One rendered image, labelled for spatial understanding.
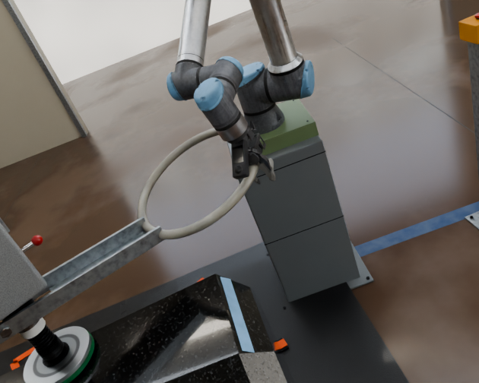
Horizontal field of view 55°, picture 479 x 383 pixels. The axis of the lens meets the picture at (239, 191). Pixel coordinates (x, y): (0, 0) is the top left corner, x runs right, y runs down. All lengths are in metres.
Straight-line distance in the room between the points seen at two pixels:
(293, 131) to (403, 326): 1.01
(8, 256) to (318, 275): 1.58
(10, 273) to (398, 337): 1.63
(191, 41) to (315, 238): 1.18
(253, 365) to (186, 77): 0.84
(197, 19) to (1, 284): 0.95
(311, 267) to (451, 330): 0.68
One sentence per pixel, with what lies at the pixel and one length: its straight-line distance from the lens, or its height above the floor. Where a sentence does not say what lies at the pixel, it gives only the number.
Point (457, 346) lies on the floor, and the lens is 2.23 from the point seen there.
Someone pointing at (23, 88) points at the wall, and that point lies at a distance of 6.28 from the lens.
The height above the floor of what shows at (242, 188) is 1.10.
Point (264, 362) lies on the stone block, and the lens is 1.33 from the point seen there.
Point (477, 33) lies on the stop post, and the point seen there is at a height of 1.05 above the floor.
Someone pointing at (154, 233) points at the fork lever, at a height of 1.05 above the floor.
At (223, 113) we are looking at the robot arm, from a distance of 1.30.
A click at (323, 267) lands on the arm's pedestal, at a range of 2.41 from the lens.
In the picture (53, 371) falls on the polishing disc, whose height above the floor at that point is 0.88.
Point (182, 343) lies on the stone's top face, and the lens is 1.39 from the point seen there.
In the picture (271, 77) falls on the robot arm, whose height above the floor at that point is 1.16.
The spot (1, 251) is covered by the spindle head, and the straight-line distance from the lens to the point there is 1.27.
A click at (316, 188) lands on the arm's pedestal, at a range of 2.13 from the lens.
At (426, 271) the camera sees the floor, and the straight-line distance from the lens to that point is 2.52.
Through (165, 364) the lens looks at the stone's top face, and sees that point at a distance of 1.37.
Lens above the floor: 1.79
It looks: 31 degrees down
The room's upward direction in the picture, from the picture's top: 23 degrees counter-clockwise
